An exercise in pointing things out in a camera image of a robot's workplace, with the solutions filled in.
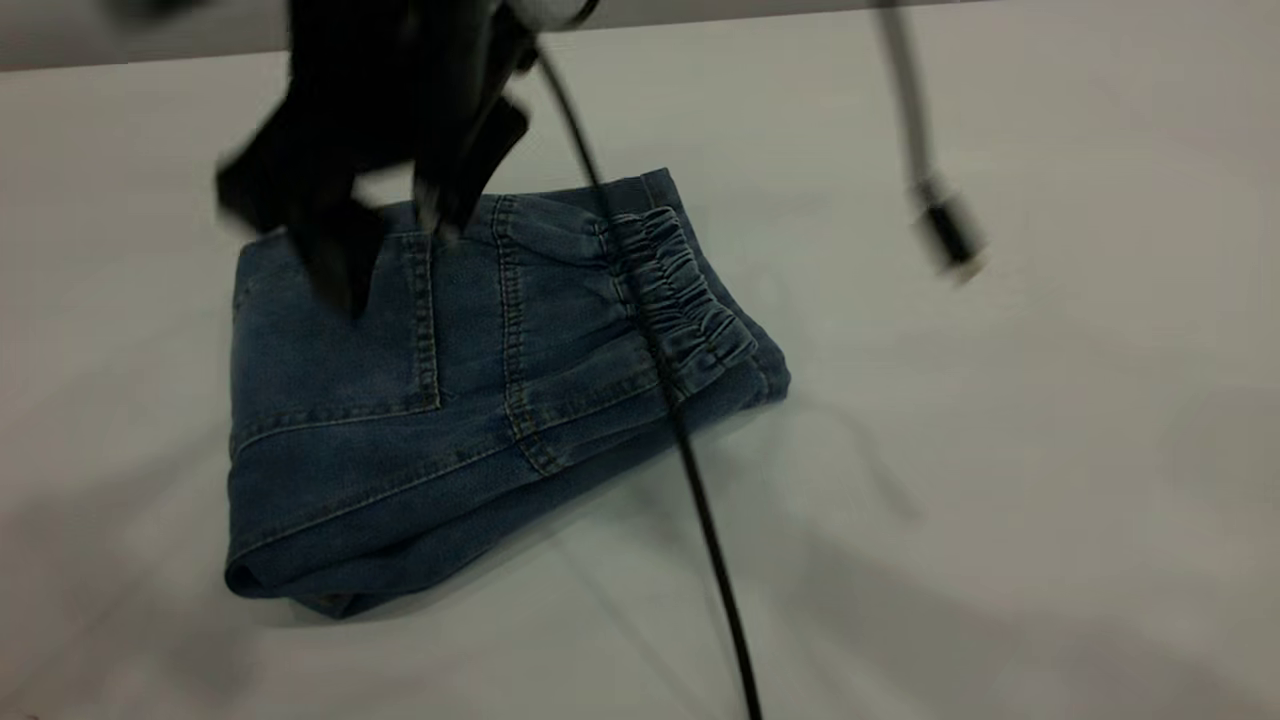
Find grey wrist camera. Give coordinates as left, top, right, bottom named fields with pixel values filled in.
left=500, top=0, right=601, bottom=31

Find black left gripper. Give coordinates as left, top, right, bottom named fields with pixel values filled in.
left=215, top=0, right=537, bottom=317

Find dark thin cable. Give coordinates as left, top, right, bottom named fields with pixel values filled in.
left=878, top=0, right=987, bottom=284
left=535, top=45, right=764, bottom=720

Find blue denim jeans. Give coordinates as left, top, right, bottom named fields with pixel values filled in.
left=225, top=168, right=793, bottom=619

